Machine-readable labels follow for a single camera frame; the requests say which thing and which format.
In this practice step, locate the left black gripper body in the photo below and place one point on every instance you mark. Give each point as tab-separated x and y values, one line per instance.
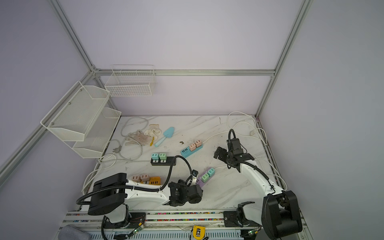
181	183

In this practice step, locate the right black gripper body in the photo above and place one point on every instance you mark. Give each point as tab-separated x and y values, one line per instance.
224	155

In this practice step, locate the purple power strip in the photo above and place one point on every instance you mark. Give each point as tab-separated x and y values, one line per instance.
199	182

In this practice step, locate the teal plug adapter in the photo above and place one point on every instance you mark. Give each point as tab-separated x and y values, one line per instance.
211	172

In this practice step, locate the green plug adapter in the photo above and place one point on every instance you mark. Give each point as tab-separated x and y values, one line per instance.
205	178

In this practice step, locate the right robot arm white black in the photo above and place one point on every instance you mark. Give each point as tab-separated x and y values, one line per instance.
277	211

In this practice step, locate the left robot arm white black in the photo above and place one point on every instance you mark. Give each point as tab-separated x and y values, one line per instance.
112	197

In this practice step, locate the pink plug adapter far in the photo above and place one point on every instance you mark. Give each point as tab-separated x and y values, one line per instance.
198	143

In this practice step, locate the pink plug adapter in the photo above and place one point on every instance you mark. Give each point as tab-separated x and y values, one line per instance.
198	143
192	147

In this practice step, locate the pink plug adapter near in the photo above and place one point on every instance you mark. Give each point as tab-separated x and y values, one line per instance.
192	147

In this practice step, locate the orange power strip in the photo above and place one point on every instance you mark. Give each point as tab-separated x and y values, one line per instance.
152	181

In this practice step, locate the black power strip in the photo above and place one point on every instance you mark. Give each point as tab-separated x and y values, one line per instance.
167	162

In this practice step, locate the pink adapter on orange strip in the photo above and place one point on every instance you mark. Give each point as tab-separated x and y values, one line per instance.
145	177

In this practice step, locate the teal power strip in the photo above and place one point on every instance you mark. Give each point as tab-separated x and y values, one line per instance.
186	152

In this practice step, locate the green adapter on black strip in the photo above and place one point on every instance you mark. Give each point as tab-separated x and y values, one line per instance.
163	156

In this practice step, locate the yellow tape measure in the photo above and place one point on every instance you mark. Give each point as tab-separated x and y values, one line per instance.
198	233

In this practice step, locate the teal adapter on black strip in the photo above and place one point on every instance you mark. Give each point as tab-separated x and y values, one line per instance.
155	157

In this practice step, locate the light blue brush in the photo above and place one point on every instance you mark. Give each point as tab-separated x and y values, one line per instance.
167	134

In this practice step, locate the beige power strip bundle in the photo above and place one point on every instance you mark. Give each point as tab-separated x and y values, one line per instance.
145	137

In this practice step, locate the grey cloth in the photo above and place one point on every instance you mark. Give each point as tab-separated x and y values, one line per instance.
72	233

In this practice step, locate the white mesh two-tier shelf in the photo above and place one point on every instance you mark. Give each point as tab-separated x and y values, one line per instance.
82	120

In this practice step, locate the aluminium rail base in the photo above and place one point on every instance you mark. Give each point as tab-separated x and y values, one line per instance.
167	225

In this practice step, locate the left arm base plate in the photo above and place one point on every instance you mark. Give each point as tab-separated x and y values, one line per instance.
132	221

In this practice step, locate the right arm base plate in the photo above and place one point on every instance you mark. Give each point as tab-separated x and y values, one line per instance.
233	219

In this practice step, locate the white wire basket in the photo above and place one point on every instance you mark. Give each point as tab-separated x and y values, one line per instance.
132	81

